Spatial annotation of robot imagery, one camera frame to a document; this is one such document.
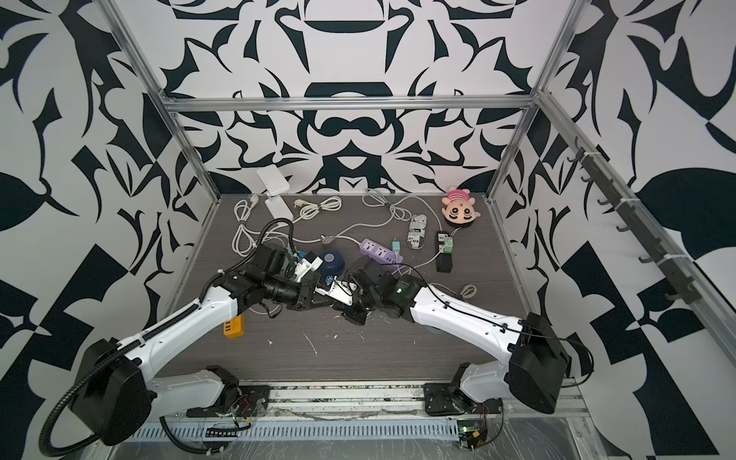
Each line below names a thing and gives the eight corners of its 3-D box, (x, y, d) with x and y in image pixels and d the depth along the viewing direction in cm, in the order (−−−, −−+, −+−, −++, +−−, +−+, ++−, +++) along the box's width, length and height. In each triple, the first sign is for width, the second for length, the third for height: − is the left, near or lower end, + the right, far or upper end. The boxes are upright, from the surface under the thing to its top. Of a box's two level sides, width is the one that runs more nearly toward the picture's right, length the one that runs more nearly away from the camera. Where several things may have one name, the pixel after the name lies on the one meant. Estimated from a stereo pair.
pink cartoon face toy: (445, 229, 111) (449, 217, 105) (438, 197, 121) (442, 184, 115) (476, 229, 111) (482, 217, 105) (467, 197, 121) (472, 184, 115)
